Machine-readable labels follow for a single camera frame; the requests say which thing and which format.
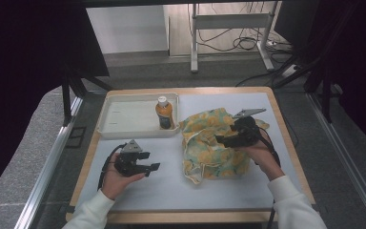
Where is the person's left hand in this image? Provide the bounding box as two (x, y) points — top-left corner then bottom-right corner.
(100, 152), (147, 201)

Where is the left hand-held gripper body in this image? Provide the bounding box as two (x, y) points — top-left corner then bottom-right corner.
(113, 138), (147, 177)

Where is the black metal stand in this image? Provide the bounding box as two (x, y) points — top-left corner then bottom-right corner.
(273, 47), (336, 123)

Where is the dark curtain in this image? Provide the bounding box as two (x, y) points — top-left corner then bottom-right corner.
(298, 0), (366, 158)
(0, 0), (110, 204)

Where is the white plastic tray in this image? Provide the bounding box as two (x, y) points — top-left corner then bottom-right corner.
(95, 92), (181, 140)

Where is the white power strip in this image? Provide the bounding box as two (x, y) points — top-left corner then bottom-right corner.
(280, 64), (299, 79)

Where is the right hand-held gripper cable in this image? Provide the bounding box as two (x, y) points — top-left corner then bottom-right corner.
(254, 126), (282, 229)

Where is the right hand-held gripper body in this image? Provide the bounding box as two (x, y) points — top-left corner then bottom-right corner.
(229, 108), (268, 149)

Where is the aluminium rail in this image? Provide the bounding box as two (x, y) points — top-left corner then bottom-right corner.
(13, 96), (84, 229)
(308, 94), (366, 228)

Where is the orange drink bottle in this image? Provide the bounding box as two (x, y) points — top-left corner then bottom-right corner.
(154, 95), (175, 131)

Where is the yellow floral cloth bag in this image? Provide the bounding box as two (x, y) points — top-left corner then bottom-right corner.
(179, 107), (271, 185)

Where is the person's right hand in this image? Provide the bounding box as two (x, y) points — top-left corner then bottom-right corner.
(243, 133), (286, 182)

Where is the tangle of black floor cables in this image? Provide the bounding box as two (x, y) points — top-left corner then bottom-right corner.
(196, 2), (287, 53)

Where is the pale grey table mat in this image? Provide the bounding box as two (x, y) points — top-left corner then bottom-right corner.
(74, 92), (303, 213)

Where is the white wall panel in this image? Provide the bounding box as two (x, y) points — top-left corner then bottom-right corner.
(85, 4), (170, 55)

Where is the black tripod stand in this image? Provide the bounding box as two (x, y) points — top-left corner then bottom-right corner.
(60, 66), (115, 127)

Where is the white metal desk frame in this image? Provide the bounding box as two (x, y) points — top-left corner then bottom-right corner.
(190, 1), (282, 73)

